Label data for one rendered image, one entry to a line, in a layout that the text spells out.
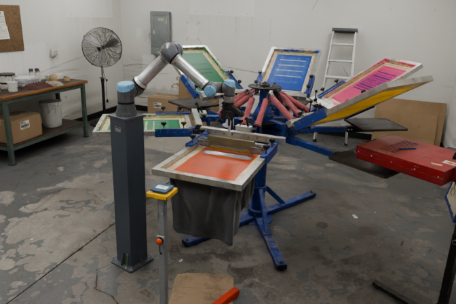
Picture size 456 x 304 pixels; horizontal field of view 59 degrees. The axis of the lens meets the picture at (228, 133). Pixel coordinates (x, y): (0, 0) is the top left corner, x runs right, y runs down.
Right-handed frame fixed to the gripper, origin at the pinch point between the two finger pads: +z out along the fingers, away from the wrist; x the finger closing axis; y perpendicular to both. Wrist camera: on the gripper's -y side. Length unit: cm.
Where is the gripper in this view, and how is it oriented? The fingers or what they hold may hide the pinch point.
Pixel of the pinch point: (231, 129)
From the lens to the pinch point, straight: 285.9
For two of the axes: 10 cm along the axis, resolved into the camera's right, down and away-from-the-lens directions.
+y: -9.4, -1.2, 3.2
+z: -0.3, 9.6, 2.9
